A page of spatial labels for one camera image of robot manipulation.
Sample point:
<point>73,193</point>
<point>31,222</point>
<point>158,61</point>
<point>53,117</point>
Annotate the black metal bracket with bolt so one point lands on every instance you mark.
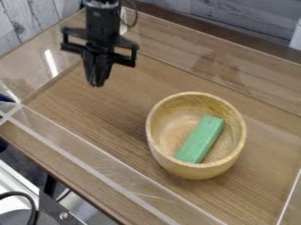
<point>54,214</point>

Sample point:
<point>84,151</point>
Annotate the clear acrylic corner bracket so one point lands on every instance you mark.
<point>124,27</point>

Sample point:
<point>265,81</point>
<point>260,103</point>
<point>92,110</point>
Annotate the green rectangular block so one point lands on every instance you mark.
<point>201,140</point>

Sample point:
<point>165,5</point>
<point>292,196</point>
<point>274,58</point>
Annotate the brown wooden bowl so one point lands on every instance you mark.
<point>171,123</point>

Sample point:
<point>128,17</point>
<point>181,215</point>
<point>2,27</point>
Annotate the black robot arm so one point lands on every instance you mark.
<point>100,42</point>

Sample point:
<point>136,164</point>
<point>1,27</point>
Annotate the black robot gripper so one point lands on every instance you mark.
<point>100,42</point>

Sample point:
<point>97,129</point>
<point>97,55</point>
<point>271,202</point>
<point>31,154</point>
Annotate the clear acrylic table enclosure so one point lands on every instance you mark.
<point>85,132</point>

